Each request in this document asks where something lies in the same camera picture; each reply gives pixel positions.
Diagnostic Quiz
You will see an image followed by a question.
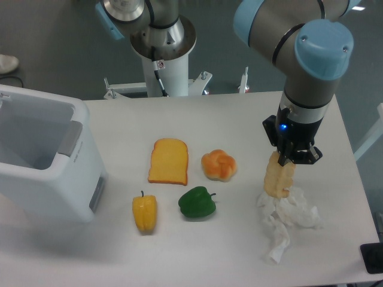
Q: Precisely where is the black device at table edge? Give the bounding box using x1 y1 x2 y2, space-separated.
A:
360 242 383 274

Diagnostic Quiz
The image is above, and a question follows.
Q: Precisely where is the white frame at right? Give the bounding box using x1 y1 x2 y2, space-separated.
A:
354 103 382 161

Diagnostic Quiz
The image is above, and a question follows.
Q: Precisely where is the orange toast slice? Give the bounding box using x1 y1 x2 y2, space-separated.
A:
148 138 189 186

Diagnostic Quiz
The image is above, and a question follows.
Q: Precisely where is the crumpled white tissue paper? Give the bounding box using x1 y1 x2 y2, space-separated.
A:
257 187 323 264

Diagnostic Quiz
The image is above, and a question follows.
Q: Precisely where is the black floor cable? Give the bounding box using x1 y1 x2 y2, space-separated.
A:
0 75 24 88

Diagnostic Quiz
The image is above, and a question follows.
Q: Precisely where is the knotted round bread roll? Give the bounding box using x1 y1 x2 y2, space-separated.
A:
201 149 238 182

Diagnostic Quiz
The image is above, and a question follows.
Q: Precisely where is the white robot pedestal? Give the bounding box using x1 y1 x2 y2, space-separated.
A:
103 14 252 100

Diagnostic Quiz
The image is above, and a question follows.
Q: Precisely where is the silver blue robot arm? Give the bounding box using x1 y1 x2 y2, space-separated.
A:
96 1 356 166

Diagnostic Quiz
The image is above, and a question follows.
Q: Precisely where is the yellow bell pepper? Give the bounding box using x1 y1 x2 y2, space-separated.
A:
132 191 157 233

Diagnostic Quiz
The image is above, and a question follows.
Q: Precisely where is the white trash can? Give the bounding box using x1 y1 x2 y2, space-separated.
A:
1 85 107 222

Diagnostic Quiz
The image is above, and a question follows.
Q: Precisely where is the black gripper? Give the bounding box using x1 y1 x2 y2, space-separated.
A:
262 108 323 166

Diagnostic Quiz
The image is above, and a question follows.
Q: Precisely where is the green bell pepper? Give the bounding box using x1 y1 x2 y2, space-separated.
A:
178 186 216 218

